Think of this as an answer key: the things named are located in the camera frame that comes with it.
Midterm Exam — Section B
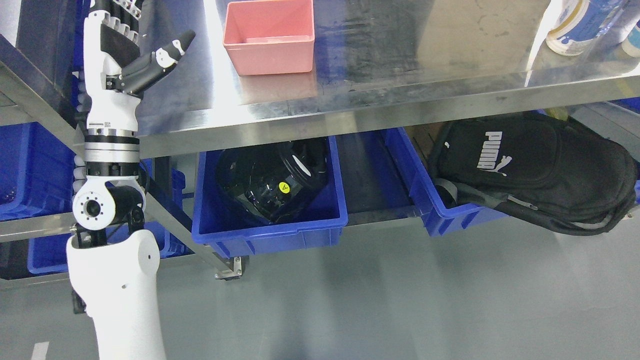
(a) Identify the white blue bottle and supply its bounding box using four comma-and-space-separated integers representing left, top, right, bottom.
545, 0, 628, 57

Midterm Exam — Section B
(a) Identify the black device with yellow sticker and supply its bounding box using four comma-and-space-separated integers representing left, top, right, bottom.
215, 137, 329, 226

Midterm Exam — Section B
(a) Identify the blue bin under backpack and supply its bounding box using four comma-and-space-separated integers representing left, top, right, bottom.
381, 127, 507, 237

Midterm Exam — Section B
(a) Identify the pink plastic storage box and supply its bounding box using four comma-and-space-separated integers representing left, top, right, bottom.
222, 0, 316, 76

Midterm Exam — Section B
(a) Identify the blue bin with black device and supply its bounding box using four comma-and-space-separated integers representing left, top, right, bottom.
191, 136, 348, 258

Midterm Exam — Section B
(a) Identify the blue bin far left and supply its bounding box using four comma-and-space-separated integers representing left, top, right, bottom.
0, 121, 76, 221

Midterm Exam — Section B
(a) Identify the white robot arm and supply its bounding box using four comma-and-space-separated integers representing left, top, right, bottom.
66, 124, 166, 360

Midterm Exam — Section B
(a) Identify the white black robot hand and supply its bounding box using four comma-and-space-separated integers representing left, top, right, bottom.
82, 0, 196, 133

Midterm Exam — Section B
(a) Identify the black Puma backpack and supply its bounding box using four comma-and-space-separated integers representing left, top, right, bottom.
427, 111, 639, 236

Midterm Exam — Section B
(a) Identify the blue bin lower left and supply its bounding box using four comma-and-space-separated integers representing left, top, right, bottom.
26, 168, 190, 275

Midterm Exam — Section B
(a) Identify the stainless steel table frame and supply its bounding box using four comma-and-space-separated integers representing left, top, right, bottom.
0, 0, 640, 281

